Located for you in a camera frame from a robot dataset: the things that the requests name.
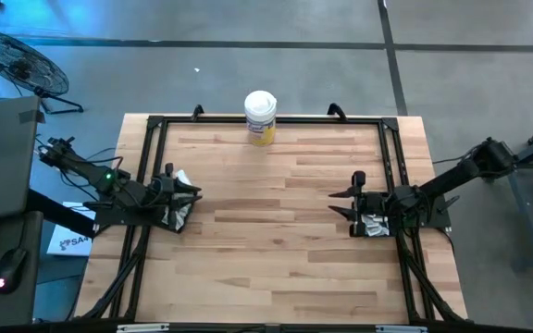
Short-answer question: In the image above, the white printed paper sheet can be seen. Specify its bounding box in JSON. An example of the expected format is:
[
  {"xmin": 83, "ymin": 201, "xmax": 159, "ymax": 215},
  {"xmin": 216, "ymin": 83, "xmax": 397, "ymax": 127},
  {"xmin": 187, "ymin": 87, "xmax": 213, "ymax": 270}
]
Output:
[{"xmin": 46, "ymin": 199, "xmax": 97, "ymax": 258}]

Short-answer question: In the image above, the black floor fan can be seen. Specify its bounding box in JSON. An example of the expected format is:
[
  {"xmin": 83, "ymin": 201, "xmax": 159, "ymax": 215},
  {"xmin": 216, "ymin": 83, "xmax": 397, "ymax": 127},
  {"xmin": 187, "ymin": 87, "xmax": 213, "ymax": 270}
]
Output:
[{"xmin": 0, "ymin": 30, "xmax": 85, "ymax": 116}]

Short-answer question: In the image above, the black desk support bar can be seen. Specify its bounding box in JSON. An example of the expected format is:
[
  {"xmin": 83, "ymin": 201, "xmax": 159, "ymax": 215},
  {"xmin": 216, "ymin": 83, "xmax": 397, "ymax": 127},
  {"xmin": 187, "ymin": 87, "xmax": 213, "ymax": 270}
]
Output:
[{"xmin": 26, "ymin": 188, "xmax": 97, "ymax": 240}]

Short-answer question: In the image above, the white lid yellow wipes canister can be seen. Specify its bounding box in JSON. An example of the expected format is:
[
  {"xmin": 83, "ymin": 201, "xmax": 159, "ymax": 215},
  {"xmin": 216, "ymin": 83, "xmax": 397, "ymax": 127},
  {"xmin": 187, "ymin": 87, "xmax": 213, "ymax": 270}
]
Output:
[{"xmin": 243, "ymin": 90, "xmax": 279, "ymax": 147}]

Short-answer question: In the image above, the white edge strip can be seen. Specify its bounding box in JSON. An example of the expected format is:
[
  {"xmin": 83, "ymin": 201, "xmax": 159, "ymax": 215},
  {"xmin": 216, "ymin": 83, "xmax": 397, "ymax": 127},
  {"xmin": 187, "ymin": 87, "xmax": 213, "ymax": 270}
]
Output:
[
  {"xmin": 116, "ymin": 323, "xmax": 170, "ymax": 333},
  {"xmin": 375, "ymin": 325, "xmax": 428, "ymax": 333}
]

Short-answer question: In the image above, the black metal table frame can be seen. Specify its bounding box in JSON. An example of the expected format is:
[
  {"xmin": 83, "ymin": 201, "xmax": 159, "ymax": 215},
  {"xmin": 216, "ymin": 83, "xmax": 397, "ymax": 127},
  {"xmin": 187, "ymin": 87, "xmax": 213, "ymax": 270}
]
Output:
[{"xmin": 75, "ymin": 114, "xmax": 467, "ymax": 325}]

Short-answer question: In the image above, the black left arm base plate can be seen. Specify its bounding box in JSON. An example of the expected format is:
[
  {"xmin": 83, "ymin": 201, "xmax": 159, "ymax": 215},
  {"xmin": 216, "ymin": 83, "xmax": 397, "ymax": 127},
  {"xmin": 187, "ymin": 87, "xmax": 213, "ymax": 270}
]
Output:
[{"xmin": 82, "ymin": 199, "xmax": 164, "ymax": 228}]

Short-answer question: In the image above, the black perforated plastic tray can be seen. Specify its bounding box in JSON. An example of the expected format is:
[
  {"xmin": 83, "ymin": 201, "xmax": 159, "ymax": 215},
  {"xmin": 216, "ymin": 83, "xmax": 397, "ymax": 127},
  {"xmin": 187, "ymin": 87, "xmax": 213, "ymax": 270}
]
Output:
[
  {"xmin": 363, "ymin": 213, "xmax": 394, "ymax": 239},
  {"xmin": 159, "ymin": 203, "xmax": 194, "ymax": 234}
]

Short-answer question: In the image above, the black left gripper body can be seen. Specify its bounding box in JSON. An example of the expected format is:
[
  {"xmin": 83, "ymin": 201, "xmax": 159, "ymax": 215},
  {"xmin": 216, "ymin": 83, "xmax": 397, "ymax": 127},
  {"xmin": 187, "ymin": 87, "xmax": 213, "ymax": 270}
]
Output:
[{"xmin": 150, "ymin": 162, "xmax": 182, "ymax": 216}]

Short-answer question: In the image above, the black computer mouse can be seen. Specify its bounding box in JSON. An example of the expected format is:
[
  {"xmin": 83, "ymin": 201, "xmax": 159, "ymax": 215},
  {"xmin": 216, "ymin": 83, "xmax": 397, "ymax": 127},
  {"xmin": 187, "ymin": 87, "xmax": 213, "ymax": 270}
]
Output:
[{"xmin": 0, "ymin": 247, "xmax": 30, "ymax": 296}]

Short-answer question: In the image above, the grey tape piece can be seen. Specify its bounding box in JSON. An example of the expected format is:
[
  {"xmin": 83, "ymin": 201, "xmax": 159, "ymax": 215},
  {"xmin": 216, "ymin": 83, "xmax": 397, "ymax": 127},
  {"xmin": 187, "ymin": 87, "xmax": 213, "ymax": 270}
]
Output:
[{"xmin": 19, "ymin": 109, "xmax": 46, "ymax": 125}]

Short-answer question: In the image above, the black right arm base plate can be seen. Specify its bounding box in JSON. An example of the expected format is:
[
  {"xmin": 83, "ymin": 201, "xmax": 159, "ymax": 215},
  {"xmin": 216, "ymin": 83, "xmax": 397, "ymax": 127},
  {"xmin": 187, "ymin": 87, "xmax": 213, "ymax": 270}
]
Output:
[{"xmin": 416, "ymin": 191, "xmax": 461, "ymax": 230}]

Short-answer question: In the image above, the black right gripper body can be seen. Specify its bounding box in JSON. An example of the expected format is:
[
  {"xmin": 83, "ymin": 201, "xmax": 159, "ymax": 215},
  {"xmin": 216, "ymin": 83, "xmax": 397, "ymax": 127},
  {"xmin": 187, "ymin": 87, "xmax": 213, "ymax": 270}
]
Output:
[{"xmin": 349, "ymin": 170, "xmax": 390, "ymax": 238}]

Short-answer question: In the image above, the dark grey desk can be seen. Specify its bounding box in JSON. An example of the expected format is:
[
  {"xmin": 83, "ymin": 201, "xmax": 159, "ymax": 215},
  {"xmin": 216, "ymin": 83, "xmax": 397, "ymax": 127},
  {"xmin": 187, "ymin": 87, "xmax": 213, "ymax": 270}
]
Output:
[{"xmin": 0, "ymin": 211, "xmax": 44, "ymax": 328}]

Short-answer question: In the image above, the white alcohol prep pad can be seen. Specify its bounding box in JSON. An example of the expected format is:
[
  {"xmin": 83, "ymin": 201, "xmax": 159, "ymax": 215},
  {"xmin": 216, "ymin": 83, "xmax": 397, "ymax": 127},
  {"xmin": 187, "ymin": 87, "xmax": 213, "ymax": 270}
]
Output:
[{"xmin": 364, "ymin": 214, "xmax": 390, "ymax": 237}]

